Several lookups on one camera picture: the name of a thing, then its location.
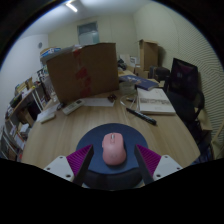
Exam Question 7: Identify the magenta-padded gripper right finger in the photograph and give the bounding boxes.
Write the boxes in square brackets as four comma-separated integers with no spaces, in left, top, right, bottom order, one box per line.
[133,143,184,186]

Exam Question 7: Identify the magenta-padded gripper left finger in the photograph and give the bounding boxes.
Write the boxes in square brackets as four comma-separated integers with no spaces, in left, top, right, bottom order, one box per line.
[43,144,95,187]

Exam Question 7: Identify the pink computer mouse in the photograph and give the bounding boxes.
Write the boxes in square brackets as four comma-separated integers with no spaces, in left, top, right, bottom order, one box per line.
[101,132,128,167]

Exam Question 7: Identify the blue mouse pad, black wrist rest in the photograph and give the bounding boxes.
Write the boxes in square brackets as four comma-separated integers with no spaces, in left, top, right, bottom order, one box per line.
[75,122,150,191]

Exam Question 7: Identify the small white flat device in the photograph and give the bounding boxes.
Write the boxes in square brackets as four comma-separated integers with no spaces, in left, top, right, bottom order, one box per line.
[35,110,58,124]

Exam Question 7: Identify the black marker pen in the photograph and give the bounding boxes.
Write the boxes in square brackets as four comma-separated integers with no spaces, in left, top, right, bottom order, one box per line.
[125,107,158,127]

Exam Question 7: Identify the white remote control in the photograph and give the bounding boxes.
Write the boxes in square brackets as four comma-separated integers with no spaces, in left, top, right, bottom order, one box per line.
[62,98,86,116]

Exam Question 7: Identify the white hardcover book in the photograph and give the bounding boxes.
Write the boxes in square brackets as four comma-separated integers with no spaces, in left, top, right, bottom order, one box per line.
[136,87,177,116]

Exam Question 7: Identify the shelf unit with books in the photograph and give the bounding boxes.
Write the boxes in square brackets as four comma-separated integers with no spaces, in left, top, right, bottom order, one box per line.
[0,68,56,161]

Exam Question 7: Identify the white paper sheet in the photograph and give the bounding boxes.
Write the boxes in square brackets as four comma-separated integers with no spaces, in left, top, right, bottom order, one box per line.
[82,96,115,108]

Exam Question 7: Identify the black office chair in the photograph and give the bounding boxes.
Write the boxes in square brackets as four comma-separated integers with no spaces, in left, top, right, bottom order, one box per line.
[163,57,206,134]

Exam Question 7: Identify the dark blue book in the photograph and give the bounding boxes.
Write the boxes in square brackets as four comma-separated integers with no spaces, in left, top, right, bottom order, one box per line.
[119,74,160,92]

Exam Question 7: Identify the large brown cardboard box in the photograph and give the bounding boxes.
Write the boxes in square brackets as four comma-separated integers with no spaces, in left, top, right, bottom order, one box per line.
[40,42,120,104]

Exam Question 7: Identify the tall open cardboard box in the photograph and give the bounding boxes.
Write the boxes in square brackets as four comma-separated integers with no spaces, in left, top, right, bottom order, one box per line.
[137,39,160,72]

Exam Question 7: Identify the door with glass pane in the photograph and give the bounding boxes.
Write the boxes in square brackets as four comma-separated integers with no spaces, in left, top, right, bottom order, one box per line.
[77,21,100,46]

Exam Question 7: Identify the ceiling tube light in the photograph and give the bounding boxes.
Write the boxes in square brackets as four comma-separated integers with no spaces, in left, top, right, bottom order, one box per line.
[64,1,79,14]

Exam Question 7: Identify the thin white cable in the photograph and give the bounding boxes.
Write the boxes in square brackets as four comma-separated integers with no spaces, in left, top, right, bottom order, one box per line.
[119,93,138,116]

